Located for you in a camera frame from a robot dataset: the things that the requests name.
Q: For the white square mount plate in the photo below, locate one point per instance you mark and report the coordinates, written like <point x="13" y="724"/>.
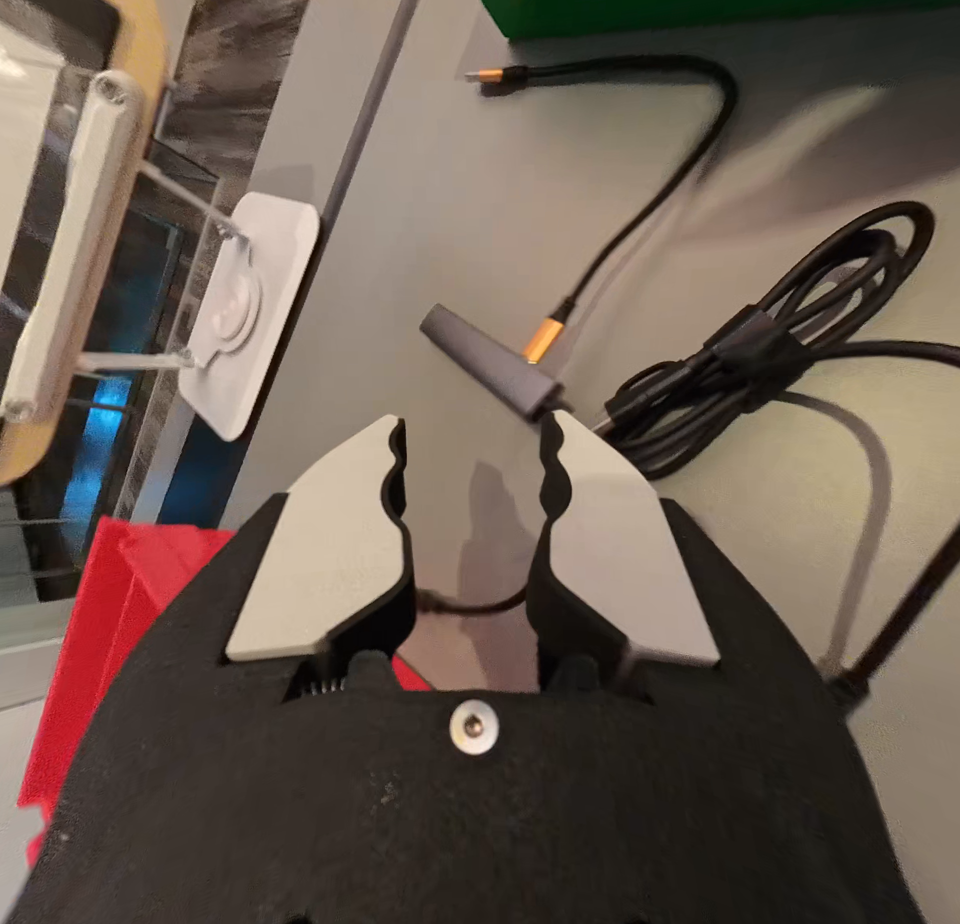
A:
<point x="277" y="242"/>

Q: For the red plastic bin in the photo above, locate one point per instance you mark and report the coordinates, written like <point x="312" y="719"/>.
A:
<point x="112" y="639"/>

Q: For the grey usb hub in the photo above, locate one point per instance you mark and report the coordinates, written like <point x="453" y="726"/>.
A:
<point x="480" y="354"/>

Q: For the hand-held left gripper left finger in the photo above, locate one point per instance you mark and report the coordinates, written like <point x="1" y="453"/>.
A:
<point x="330" y="549"/>

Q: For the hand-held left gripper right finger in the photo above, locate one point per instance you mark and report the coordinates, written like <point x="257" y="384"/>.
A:
<point x="622" y="549"/>

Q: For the white bar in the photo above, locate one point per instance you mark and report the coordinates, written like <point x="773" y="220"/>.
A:
<point x="75" y="227"/>

